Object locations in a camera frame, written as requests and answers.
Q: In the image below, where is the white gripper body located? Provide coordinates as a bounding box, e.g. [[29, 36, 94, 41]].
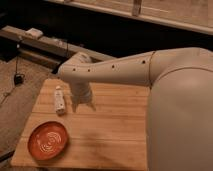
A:
[[69, 83, 92, 104]]

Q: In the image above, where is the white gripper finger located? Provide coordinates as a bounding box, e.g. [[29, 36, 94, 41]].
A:
[[72, 103, 78, 113], [87, 102, 96, 111]]

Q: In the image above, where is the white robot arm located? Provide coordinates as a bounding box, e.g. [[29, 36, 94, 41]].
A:
[[58, 47, 213, 171]]

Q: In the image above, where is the white plastic bottle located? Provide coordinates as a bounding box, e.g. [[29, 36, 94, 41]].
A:
[[54, 86, 65, 115]]

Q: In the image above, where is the red ceramic bowl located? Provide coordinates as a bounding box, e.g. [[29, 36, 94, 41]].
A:
[[27, 121, 68, 161]]

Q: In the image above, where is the wooden cutting board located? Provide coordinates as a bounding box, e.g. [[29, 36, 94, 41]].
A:
[[11, 79, 149, 171]]

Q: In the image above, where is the white box on ledge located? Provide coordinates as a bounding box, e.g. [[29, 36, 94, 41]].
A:
[[26, 28, 43, 39]]

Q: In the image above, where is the wooden shelf edge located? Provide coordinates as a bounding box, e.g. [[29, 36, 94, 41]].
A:
[[46, 0, 213, 36]]

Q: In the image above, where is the grey metal rail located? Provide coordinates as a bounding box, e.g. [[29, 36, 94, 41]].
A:
[[0, 25, 113, 61]]

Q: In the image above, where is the black cable with plug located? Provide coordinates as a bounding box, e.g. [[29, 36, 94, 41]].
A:
[[0, 37, 25, 104]]

